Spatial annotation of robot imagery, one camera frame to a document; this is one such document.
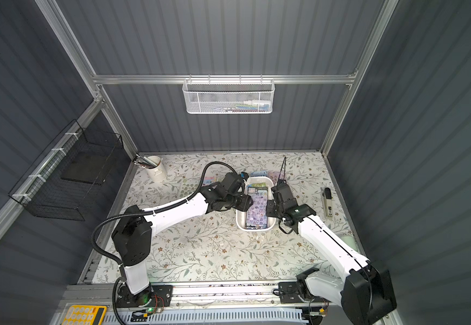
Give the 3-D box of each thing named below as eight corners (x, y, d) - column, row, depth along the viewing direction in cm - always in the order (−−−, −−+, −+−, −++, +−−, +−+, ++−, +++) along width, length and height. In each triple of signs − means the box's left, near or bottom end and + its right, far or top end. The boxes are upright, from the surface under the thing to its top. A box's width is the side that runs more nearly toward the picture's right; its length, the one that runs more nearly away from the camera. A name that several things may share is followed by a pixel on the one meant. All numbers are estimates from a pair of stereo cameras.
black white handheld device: (324, 216, 96) (328, 210, 92) (322, 193, 105) (326, 186, 101) (331, 217, 96) (335, 211, 92) (328, 193, 105) (332, 187, 100)
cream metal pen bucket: (149, 183, 109) (142, 170, 101) (155, 168, 116) (148, 156, 108) (165, 183, 109) (158, 170, 101) (169, 168, 116) (163, 156, 108)
